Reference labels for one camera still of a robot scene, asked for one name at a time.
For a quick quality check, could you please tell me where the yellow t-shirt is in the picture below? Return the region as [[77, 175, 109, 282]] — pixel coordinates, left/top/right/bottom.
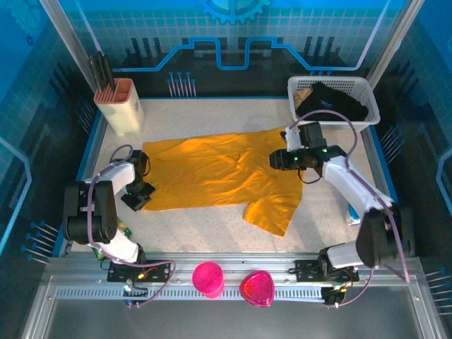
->
[[142, 127, 304, 237]]

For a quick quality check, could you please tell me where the beige knife block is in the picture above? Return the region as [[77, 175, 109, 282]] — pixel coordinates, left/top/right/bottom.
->
[[93, 78, 145, 138]]

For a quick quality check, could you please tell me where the tan t-shirt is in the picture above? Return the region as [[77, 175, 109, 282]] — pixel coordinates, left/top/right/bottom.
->
[[293, 88, 314, 110]]

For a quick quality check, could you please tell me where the green yellow snack bag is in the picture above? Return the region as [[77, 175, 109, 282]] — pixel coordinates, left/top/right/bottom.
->
[[92, 218, 133, 261]]

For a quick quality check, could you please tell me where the black t-shirt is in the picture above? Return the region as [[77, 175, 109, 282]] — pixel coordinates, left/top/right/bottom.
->
[[295, 81, 368, 121]]

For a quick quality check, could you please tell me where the blue triangular bowl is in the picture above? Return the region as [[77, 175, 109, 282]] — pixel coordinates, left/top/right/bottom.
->
[[345, 203, 363, 226]]

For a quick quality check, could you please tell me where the white plastic slotted basket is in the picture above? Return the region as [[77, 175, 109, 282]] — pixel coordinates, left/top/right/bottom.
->
[[287, 76, 381, 132]]

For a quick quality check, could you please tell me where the black knife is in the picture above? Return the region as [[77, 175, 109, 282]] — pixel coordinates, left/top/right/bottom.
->
[[95, 51, 110, 91], [88, 54, 103, 92], [102, 56, 116, 90]]

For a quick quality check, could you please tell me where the black connector module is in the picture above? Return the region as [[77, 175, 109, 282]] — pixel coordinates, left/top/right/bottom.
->
[[321, 285, 346, 307], [122, 278, 149, 307]]

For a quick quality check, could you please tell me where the pink triangular bowl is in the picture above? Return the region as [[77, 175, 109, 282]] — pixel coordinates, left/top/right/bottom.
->
[[239, 270, 275, 309]]

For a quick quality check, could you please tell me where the pink cup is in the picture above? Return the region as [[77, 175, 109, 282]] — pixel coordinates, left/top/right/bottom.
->
[[191, 260, 225, 299]]

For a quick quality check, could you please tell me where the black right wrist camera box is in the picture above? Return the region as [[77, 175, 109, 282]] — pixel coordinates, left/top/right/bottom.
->
[[280, 121, 328, 151]]

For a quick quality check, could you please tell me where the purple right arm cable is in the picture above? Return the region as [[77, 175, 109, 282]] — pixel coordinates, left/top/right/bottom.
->
[[291, 109, 410, 308]]

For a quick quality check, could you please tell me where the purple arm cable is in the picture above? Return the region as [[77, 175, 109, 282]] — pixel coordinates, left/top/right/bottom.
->
[[86, 143, 177, 308], [291, 109, 410, 308]]

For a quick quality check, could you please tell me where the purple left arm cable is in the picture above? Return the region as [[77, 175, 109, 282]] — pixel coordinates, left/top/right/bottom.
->
[[86, 143, 177, 308]]

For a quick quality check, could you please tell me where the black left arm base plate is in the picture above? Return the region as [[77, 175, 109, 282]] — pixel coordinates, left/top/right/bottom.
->
[[107, 249, 172, 283]]

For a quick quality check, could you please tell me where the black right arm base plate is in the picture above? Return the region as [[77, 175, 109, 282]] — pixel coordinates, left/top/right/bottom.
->
[[295, 259, 360, 283]]

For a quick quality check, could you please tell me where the aluminium base frame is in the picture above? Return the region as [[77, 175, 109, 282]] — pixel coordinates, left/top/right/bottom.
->
[[20, 252, 449, 339]]

